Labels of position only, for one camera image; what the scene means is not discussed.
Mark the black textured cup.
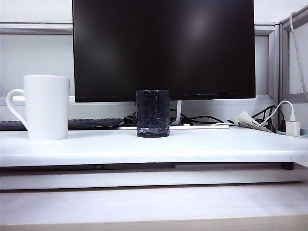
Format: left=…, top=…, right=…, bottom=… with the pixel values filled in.
left=135, top=90, right=171, bottom=138

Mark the black power brick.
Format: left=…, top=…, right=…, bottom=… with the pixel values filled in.
left=123, top=115, right=178, bottom=126

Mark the silver monitor stand neck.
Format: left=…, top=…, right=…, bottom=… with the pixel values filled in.
left=170, top=100, right=183, bottom=126

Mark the white riser board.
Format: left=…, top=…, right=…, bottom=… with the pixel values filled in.
left=0, top=127, right=308, bottom=167

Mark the white flat monitor base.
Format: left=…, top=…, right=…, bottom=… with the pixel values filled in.
left=117, top=123, right=231, bottom=130

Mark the black keyboard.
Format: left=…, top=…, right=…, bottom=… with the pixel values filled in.
left=0, top=118, right=124, bottom=131

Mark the black computer monitor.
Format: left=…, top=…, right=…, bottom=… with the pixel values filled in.
left=72, top=0, right=257, bottom=103

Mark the folded paper booklet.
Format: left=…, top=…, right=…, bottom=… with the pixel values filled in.
left=232, top=111, right=275, bottom=133

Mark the white ceramic mug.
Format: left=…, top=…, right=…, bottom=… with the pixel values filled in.
left=6, top=75, right=70, bottom=141

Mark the white usb charger block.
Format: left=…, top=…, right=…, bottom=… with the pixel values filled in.
left=285, top=115, right=301, bottom=137

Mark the long black cable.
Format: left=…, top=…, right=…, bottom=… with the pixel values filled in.
left=180, top=115, right=233, bottom=126

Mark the black cable bundle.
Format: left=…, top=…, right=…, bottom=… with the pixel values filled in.
left=251, top=104, right=277, bottom=133

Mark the thin white usb cable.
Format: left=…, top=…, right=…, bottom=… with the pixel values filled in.
left=261, top=100, right=295, bottom=126

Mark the grey cubicle partition frame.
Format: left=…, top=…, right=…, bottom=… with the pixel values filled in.
left=268, top=4, right=308, bottom=135

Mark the grey wall rail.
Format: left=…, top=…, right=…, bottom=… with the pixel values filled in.
left=0, top=22, right=276, bottom=36

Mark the thick white cable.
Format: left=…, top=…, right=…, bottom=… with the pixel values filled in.
left=289, top=11, right=308, bottom=94

